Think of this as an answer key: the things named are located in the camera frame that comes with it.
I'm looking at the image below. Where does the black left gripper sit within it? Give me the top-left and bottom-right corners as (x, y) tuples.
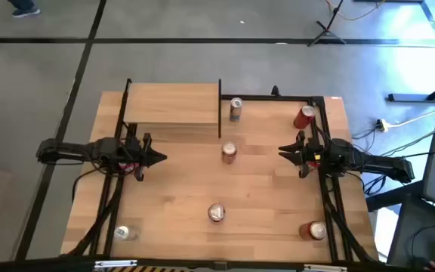
(125, 131), (168, 182)

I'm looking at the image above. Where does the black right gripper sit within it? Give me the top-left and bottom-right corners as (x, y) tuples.
(277, 130), (324, 179)

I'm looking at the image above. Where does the red can with black script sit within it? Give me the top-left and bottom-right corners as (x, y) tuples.
(292, 104), (316, 130)

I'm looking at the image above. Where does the slim blue Red Bull can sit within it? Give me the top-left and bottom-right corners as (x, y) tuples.
(229, 97), (244, 122)

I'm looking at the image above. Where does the red Coca-Cola Star Wars can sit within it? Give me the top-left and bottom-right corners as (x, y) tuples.
(207, 202), (227, 224)

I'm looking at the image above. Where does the silver soda can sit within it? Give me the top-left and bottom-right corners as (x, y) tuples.
(113, 225), (141, 243)

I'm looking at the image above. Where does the red soda can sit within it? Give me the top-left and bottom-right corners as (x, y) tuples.
(298, 221), (328, 242)

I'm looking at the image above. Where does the black desk foot bar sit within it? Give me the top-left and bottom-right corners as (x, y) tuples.
(366, 180), (425, 212)
(387, 75), (435, 104)

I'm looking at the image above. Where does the yellow black hazard tape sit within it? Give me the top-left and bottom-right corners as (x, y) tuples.
(107, 265), (190, 272)

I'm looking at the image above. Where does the black tripod stand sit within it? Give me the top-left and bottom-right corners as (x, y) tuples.
(307, 0), (347, 48)

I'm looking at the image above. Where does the person's foot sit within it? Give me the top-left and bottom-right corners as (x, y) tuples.
(8, 0), (42, 18)

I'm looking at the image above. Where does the wooden shelf with black frame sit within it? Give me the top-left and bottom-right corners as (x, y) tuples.
(115, 78), (223, 140)

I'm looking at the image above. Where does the black aluminium frame rail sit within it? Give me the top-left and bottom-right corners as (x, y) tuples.
(0, 256), (392, 272)
(221, 94), (324, 102)
(88, 90), (139, 258)
(310, 96), (377, 264)

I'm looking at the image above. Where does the silver metal bracket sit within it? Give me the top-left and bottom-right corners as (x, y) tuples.
(94, 259), (138, 269)
(303, 264), (349, 272)

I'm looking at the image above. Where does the white floor cable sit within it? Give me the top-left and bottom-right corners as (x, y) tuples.
(385, 100), (435, 128)

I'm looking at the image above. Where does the orange floor cable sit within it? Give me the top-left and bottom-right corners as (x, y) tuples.
(325, 0), (387, 22)

